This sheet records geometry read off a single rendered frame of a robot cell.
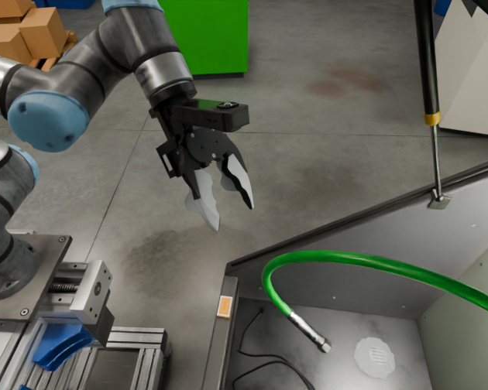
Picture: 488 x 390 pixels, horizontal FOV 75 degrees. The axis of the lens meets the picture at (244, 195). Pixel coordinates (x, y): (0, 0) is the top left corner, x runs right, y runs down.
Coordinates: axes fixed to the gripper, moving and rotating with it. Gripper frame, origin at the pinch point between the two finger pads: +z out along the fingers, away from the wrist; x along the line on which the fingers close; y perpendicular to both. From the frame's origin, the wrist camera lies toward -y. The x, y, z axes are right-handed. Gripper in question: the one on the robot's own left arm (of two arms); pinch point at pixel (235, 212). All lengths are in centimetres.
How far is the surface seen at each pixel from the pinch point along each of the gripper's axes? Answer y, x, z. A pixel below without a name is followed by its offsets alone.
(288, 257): -8.4, 1.9, 7.1
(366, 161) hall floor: 87, -218, 40
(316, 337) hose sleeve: -0.9, -3.9, 25.2
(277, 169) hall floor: 131, -163, 15
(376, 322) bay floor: 12, -39, 50
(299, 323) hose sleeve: 0.0, -2.5, 21.5
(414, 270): -22.9, 0.8, 9.9
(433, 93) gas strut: -24.4, -19.2, -4.6
